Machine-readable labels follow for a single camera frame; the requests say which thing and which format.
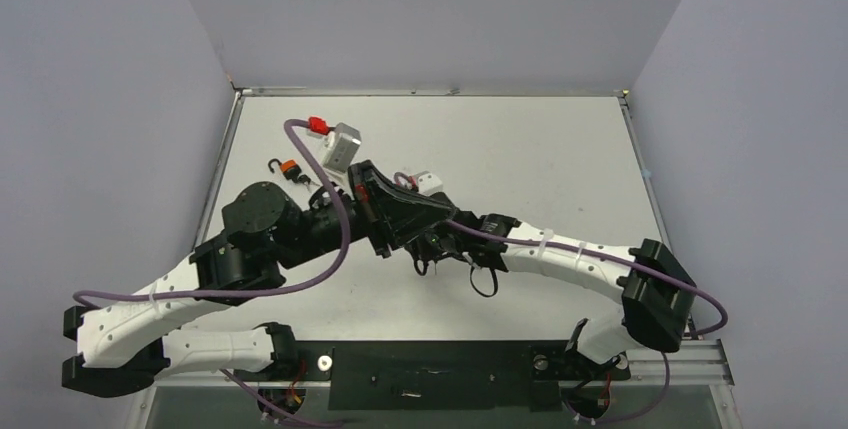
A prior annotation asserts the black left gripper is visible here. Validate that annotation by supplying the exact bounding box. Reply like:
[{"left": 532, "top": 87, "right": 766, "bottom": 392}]
[{"left": 279, "top": 161, "right": 457, "bottom": 270}]

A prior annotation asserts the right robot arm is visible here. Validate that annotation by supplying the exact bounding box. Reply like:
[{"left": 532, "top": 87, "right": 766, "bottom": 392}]
[{"left": 404, "top": 211, "right": 695, "bottom": 376}]

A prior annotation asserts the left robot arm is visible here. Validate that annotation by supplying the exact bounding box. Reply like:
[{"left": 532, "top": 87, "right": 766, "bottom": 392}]
[{"left": 61, "top": 161, "right": 457, "bottom": 398}]

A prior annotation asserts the orange and black padlock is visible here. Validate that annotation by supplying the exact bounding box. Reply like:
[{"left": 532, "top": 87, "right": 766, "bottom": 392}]
[{"left": 267, "top": 158, "right": 302, "bottom": 183}]

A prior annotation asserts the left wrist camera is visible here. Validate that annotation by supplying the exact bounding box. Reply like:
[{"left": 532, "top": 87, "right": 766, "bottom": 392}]
[{"left": 307, "top": 117, "right": 362, "bottom": 174}]

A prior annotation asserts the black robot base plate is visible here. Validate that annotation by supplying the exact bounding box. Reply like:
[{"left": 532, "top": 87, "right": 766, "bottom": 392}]
[{"left": 236, "top": 340, "right": 631, "bottom": 412}]

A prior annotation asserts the aluminium table edge rail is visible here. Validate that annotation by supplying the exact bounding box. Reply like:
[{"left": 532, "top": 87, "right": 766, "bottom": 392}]
[{"left": 235, "top": 86, "right": 630, "bottom": 98}]

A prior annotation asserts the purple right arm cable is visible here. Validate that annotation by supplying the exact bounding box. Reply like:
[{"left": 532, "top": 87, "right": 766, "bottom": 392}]
[{"left": 394, "top": 172, "right": 729, "bottom": 338}]

